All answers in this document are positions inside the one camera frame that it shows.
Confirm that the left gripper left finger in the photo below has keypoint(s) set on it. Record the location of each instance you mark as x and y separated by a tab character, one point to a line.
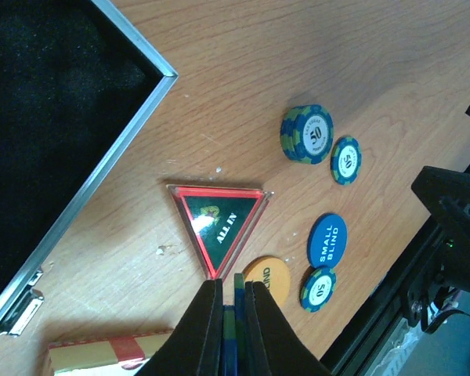
194	347

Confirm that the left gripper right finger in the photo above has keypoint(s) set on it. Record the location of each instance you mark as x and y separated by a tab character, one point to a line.
272	347

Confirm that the blue green poker chip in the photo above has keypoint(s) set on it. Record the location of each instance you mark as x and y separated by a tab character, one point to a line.
346	160
233	341
316	292

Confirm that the blue green chip stack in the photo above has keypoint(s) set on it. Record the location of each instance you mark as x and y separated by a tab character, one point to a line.
306	134

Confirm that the aluminium poker case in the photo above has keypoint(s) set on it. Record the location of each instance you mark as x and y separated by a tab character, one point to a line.
77	82

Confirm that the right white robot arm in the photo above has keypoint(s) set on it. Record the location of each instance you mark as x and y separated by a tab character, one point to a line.
443	265

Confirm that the pink yellow card deck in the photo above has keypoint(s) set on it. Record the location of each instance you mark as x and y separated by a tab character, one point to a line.
124	355

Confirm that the orange big blind button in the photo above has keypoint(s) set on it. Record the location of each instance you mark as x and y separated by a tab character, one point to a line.
274	273

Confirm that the blue small blind button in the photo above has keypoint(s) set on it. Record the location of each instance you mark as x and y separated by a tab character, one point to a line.
327	241

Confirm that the triangular all in button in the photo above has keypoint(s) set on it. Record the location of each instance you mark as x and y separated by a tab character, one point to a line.
219	221

